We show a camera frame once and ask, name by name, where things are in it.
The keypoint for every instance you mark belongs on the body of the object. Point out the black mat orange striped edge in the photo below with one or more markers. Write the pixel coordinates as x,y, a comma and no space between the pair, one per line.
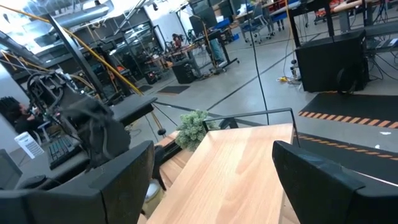
351,107
357,161

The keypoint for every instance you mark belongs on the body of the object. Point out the black computer case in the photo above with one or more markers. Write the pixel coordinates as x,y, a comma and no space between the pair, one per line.
326,62

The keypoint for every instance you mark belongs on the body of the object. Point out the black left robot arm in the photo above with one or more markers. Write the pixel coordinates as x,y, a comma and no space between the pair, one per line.
46,90

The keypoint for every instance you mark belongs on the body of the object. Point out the black floor bin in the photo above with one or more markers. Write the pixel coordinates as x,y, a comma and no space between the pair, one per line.
184,71

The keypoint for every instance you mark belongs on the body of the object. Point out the black desk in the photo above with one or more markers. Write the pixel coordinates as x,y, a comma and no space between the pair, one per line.
133,109

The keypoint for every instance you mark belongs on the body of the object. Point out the silver ceiling duct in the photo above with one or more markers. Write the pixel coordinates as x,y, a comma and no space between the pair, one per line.
84,14

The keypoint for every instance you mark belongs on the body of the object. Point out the white floor scrap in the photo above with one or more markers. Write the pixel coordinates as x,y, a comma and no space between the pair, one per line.
385,133

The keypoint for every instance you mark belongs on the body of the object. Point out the black computer mouse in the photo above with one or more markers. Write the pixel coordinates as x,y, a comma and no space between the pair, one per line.
32,181

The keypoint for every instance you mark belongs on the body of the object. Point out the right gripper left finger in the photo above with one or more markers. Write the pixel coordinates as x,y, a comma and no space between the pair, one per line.
93,199

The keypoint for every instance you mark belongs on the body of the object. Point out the green label tin can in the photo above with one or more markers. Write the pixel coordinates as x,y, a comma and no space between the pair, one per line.
153,197

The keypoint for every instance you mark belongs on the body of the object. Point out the dark monitor screen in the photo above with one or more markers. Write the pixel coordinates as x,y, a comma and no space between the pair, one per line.
8,171

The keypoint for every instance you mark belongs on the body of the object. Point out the white printed card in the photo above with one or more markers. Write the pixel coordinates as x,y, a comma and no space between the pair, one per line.
29,144

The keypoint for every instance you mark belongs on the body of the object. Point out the black diagonal metal post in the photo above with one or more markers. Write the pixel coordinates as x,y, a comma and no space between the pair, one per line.
74,53

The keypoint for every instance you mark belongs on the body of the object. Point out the green plant in white pot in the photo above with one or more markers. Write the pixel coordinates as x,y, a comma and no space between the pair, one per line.
192,130

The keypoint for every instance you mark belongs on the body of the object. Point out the grey office chair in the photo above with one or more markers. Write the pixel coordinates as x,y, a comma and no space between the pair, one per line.
255,21

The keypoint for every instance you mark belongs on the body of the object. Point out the person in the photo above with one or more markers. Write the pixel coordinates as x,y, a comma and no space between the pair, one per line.
18,116
177,41

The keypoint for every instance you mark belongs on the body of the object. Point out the small dark floor mat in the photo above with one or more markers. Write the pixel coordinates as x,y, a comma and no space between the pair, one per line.
173,89

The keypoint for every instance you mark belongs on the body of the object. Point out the black keyboard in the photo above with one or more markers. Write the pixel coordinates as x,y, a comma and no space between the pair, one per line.
63,151

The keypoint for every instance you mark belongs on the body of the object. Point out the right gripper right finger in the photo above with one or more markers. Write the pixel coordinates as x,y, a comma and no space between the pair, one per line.
323,193

